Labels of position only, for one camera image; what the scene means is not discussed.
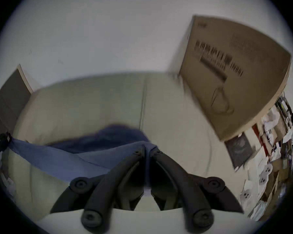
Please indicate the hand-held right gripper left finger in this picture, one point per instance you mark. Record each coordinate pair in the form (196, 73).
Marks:
(107, 186)

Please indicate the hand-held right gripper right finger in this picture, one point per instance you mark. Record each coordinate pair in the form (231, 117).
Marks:
(180, 186)

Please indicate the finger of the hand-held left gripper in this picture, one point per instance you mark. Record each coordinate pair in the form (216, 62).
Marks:
(4, 140)

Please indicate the dark blue shirt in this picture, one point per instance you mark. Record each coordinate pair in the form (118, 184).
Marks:
(63, 157)

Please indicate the dark brown flat board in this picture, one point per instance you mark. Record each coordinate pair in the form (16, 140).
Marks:
(9, 101)

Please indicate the dark flat square box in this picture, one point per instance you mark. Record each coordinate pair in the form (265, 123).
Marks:
(239, 150)

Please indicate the bed with beige sheet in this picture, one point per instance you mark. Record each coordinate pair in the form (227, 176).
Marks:
(88, 106)

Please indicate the pile of cartons and bags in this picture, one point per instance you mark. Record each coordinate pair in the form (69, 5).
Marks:
(278, 160)

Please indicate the large brown cardboard carton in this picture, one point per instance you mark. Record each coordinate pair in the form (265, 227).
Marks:
(246, 82)

